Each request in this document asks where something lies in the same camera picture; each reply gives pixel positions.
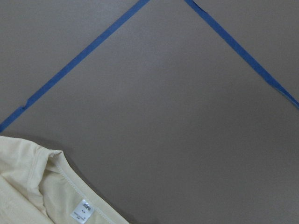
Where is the cream long-sleeve printed shirt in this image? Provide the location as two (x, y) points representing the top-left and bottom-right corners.
(0, 136), (126, 224)

